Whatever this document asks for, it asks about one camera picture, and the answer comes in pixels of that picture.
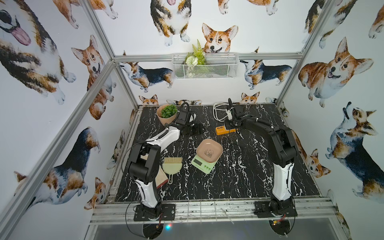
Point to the green hand brush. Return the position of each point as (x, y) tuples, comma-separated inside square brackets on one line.
[(171, 166)]

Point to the beige work glove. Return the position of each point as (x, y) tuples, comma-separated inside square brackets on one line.
[(161, 177)]

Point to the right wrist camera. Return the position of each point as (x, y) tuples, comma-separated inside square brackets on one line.
[(229, 114)]

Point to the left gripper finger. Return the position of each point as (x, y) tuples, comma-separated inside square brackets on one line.
[(193, 130), (200, 129)]

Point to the green electronic kitchen scale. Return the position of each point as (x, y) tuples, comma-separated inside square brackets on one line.
[(202, 165)]

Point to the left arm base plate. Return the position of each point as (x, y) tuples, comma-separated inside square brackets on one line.
[(164, 212)]

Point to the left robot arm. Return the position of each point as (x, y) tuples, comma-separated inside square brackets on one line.
[(153, 146)]

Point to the white wire wall basket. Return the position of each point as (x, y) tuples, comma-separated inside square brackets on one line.
[(219, 66)]

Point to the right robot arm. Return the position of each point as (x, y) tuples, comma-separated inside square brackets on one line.
[(282, 151)]

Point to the artificial fern with flower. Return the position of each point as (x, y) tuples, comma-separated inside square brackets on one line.
[(195, 62)]

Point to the pink square plate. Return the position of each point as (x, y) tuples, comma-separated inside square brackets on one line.
[(209, 150)]

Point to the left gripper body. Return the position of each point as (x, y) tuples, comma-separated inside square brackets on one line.
[(193, 128)]

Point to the terracotta pot with plant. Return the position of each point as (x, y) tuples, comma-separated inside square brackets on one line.
[(167, 113)]

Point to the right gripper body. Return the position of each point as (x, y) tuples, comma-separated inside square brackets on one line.
[(230, 124)]

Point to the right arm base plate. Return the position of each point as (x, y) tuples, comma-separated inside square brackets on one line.
[(274, 209)]

